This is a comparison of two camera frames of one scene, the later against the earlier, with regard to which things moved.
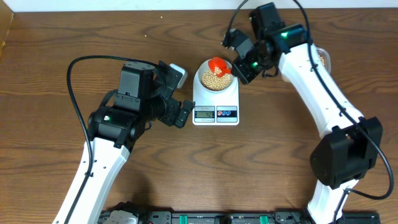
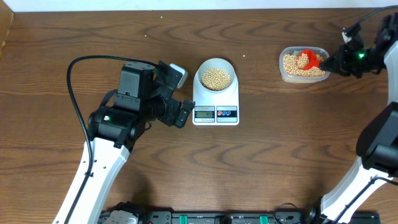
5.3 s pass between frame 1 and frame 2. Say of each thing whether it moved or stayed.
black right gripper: moved
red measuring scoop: moved
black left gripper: stayed
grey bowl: stayed
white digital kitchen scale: stayed
